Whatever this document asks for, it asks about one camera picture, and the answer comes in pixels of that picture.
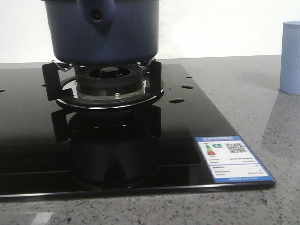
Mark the dark blue cooking pot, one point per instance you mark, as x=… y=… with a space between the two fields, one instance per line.
x=96 y=32

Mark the light blue ribbed cup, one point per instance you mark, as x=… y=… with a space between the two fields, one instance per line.
x=290 y=58

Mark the black metal pot support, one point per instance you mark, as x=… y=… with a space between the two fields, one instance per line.
x=61 y=86

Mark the black round gas burner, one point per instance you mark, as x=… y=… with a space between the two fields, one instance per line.
x=108 y=80

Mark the blue energy efficiency label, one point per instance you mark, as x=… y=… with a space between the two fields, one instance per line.
x=230 y=160

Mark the black glass gas stove top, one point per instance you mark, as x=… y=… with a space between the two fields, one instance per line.
x=46 y=151

